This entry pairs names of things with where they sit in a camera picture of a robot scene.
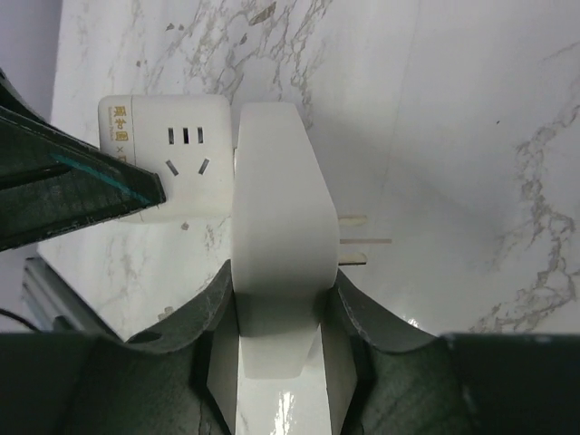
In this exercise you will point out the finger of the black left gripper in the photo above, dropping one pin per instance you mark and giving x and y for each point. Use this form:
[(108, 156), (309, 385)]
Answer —
[(53, 184)]

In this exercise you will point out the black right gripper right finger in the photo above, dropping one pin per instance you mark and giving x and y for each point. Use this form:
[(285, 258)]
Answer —
[(385, 376)]

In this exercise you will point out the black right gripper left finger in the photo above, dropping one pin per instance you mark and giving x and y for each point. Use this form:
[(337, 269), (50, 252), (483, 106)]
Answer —
[(178, 376)]

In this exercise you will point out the white cube plug orange logo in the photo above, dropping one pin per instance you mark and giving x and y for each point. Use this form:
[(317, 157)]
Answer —
[(185, 139)]

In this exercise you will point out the small white power socket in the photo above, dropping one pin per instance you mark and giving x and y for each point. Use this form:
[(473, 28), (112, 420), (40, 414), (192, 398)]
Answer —
[(285, 241)]

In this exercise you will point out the aluminium rail profile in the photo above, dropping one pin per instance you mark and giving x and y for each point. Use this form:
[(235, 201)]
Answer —
[(55, 306)]

